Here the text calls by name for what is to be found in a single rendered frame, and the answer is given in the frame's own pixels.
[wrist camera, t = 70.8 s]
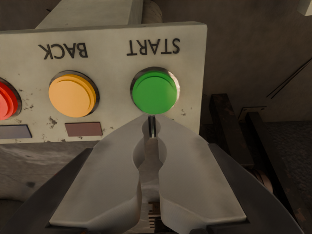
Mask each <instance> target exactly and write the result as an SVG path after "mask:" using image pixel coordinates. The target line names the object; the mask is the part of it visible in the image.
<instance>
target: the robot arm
mask: <svg viewBox="0 0 312 234"><path fill-rule="evenodd" d="M153 128H154V137H156V138H157V140H158V149H159V159H160V161H161V162H162V163H163V166H162V167H161V168H160V170H159V172H158V175H159V194H160V211H161V220H162V222H163V223H164V225H165V226H167V227H169V228H171V229H172V230H174V231H176V232H177V233H179V234H304V232H303V231H302V229H301V228H300V226H299V225H298V223H297V222H296V221H295V219H294V218H293V217H292V215H291V214H290V213H289V212H288V210H287V209H286V208H285V207H284V206H283V204H282V203H281V202H280V201H279V200H278V199H277V198H276V196H275V195H274V194H273V193H272V192H271V191H270V190H269V189H268V188H267V187H266V186H264V185H263V184H262V183H261V182H260V181H259V180H258V179H257V178H255V177H254V176H253V175H252V174H251V173H249V172H248V171H247V170H246V169H245V168H243V167H242V166H241V165H240V164H239V163H238V162H236V161H235V160H234V159H233V158H232V157H231V156H230V155H228V154H227V153H226V152H225V151H224V150H222V149H221V148H220V147H219V146H218V145H217V144H215V143H210V144H209V143H208V142H207V141H206V140H205V139H203V138H202V137H201V136H200V135H198V134H197V133H195V132H194V131H192V130H191V129H189V128H187V127H186V126H184V125H182V124H180V123H178V122H176V121H174V120H172V119H170V118H168V117H166V116H164V115H162V114H156V115H152V116H151V115H147V114H143V115H141V116H139V117H137V118H136V119H134V120H132V121H130V122H128V123H127V124H125V125H123V126H121V127H119V128H118V129H116V130H114V131H113V132H111V133H110V134H108V135H107V136H106V137H104V138H103V139H102V140H101V141H100V142H98V143H97V144H96V145H95V146H94V147H93V148H85V149H84V150H83V151H82V152H81V153H79V154H78V155H77V156H76V157H75V158H73V159H72V160H71V161H70V162H69V163H68V164H66V165H65V166H64V167H63V168H62V169H61V170H60V171H59V172H57V173H56V174H55V175H54V176H53V177H51V178H50V179H49V180H48V181H47V182H46V183H44V184H43V185H42V186H41V187H40V188H39V189H37V190H36V191H35V192H34V193H33V194H32V195H31V196H30V197H29V198H28V199H27V200H26V201H25V202H24V203H23V204H22V205H21V206H20V207H19V208H18V209H17V211H16V212H15V213H14V214H13V215H12V216H11V218H10V219H9V220H8V221H7V222H6V224H5V225H4V226H3V228H2V229H1V230H0V234H123V233H125V232H126V231H128V230H130V229H131V228H133V227H134V226H135V225H136V224H137V223H138V222H139V220H140V213H141V206H142V192H141V184H140V175H139V170H138V168H139V167H140V165H141V164H142V163H143V162H144V160H145V158H146V157H145V146H144V145H145V143H146V142H147V141H148V140H149V138H152V131H153Z"/></svg>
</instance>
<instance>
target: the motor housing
mask: <svg viewBox="0 0 312 234"><path fill-rule="evenodd" d="M209 111H210V114H211V118H212V121H213V125H214V129H215V132H216V136H217V139H218V143H219V147H220V148H221V149H222V150H224V151H225V152H226V153H227V154H228V155H230V156H231V157H232V158H233V159H234V160H235V161H236V162H238V163H239V164H240V165H241V166H242V167H243V168H245V169H246V170H247V171H248V172H249V173H251V174H252V175H253V176H254V177H255V178H257V179H258V180H259V181H260V182H261V183H262V184H263V185H264V186H266V187H267V188H268V189H269V190H270V191H271V192H272V193H273V188H272V184H271V182H270V180H269V178H268V176H267V175H266V174H265V173H264V172H263V171H261V170H257V169H252V167H253V166H254V161H253V159H252V156H251V154H250V151H249V149H248V146H247V143H246V141H245V138H244V136H243V134H242V131H241V128H240V126H239V123H238V121H237V118H236V115H235V113H234V110H233V108H232V106H231V103H230V100H229V98H228V95H227V94H226V93H223V94H212V95H211V99H210V103H209Z"/></svg>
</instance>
